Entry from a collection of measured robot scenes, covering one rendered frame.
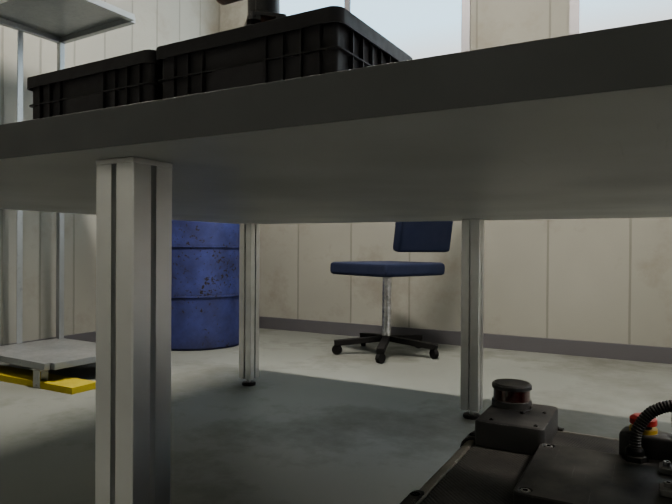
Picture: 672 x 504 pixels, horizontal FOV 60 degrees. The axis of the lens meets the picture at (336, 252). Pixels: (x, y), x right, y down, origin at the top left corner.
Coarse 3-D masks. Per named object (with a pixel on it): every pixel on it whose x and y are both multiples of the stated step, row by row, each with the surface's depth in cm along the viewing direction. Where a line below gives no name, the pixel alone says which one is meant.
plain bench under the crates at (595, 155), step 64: (384, 64) 43; (448, 64) 41; (512, 64) 39; (576, 64) 37; (640, 64) 35; (0, 128) 66; (64, 128) 61; (128, 128) 56; (192, 128) 52; (256, 128) 49; (320, 128) 48; (384, 128) 48; (448, 128) 47; (512, 128) 47; (576, 128) 47; (640, 128) 47; (0, 192) 107; (64, 192) 106; (128, 192) 63; (192, 192) 104; (256, 192) 104; (320, 192) 103; (384, 192) 102; (448, 192) 101; (512, 192) 100; (576, 192) 100; (640, 192) 99; (128, 256) 63; (256, 256) 237; (128, 320) 63; (256, 320) 237; (128, 384) 63; (128, 448) 63
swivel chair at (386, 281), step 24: (408, 240) 297; (432, 240) 309; (336, 264) 308; (360, 264) 294; (384, 264) 281; (408, 264) 290; (432, 264) 301; (384, 288) 308; (384, 312) 308; (360, 336) 334; (384, 336) 307; (408, 336) 320; (384, 360) 285
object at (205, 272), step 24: (192, 240) 313; (216, 240) 318; (192, 264) 313; (216, 264) 319; (192, 288) 314; (216, 288) 319; (192, 312) 314; (216, 312) 319; (192, 336) 314; (216, 336) 319
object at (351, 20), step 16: (288, 16) 92; (304, 16) 91; (320, 16) 89; (336, 16) 88; (352, 16) 91; (224, 32) 99; (240, 32) 97; (256, 32) 95; (272, 32) 94; (368, 32) 96; (160, 48) 106; (176, 48) 104; (192, 48) 102; (208, 48) 101; (384, 48) 101
